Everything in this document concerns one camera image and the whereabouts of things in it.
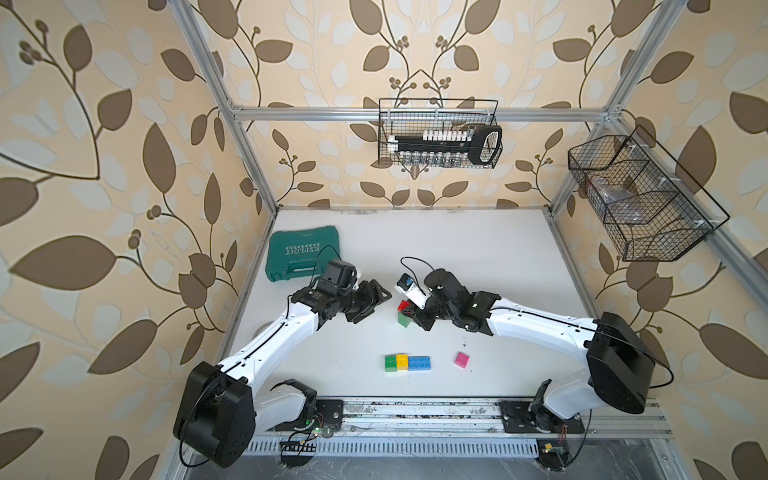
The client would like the yellow lego brick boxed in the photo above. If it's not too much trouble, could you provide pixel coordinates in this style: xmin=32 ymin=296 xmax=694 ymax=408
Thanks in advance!
xmin=395 ymin=354 xmax=409 ymax=372

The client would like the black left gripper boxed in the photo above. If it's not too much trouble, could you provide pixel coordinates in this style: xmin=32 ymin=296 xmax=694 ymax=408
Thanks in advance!
xmin=333 ymin=278 xmax=392 ymax=321

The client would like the black white socket tool set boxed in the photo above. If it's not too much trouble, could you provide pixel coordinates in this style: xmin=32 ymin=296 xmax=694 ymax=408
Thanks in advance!
xmin=383 ymin=125 xmax=503 ymax=169

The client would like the blue lego brick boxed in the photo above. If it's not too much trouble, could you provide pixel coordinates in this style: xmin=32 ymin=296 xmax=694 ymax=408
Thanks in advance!
xmin=407 ymin=356 xmax=431 ymax=371

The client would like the pink lego brick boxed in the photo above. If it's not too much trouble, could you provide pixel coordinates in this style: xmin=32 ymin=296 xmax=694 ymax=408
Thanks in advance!
xmin=454 ymin=352 xmax=470 ymax=369

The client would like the aluminium front rail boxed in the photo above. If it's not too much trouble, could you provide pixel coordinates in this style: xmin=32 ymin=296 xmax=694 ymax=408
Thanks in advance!
xmin=173 ymin=394 xmax=673 ymax=440

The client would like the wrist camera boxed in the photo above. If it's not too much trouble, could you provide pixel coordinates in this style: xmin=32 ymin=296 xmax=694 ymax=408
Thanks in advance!
xmin=317 ymin=259 xmax=357 ymax=296
xmin=395 ymin=273 xmax=428 ymax=309

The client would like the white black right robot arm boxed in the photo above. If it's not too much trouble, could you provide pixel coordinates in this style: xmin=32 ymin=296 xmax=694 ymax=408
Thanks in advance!
xmin=395 ymin=269 xmax=661 ymax=430

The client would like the black wire basket back wall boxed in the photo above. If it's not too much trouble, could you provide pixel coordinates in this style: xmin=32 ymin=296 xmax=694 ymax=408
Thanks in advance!
xmin=377 ymin=97 xmax=503 ymax=169

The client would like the green lego brick front row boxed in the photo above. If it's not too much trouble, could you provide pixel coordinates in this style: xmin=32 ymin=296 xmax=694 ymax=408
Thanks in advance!
xmin=384 ymin=355 xmax=398 ymax=372

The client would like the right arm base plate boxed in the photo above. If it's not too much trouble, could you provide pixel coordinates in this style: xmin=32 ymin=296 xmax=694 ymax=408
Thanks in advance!
xmin=499 ymin=400 xmax=586 ymax=435

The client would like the green plastic tool case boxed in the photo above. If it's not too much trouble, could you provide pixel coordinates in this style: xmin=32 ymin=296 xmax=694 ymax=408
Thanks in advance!
xmin=265 ymin=226 xmax=340 ymax=282

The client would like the plastic bag in basket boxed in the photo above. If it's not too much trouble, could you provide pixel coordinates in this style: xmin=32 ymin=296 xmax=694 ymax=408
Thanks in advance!
xmin=592 ymin=176 xmax=646 ymax=225

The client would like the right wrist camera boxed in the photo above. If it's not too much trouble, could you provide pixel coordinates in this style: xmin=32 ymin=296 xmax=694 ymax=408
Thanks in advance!
xmin=395 ymin=273 xmax=428 ymax=309

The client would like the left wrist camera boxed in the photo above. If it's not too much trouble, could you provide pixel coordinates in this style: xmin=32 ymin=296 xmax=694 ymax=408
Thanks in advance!
xmin=317 ymin=259 xmax=357 ymax=296

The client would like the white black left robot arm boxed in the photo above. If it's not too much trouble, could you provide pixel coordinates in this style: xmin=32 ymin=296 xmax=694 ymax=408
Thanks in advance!
xmin=173 ymin=280 xmax=392 ymax=468

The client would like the black wire basket wall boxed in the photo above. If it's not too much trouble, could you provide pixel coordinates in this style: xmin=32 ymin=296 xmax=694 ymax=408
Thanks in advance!
xmin=568 ymin=125 xmax=730 ymax=262
xmin=377 ymin=97 xmax=503 ymax=169

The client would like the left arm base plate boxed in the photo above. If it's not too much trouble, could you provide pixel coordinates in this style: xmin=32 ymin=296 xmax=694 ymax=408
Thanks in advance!
xmin=275 ymin=398 xmax=345 ymax=432

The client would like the black wire basket right wall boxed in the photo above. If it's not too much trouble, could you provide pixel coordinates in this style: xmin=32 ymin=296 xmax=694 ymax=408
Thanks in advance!
xmin=568 ymin=125 xmax=730 ymax=262

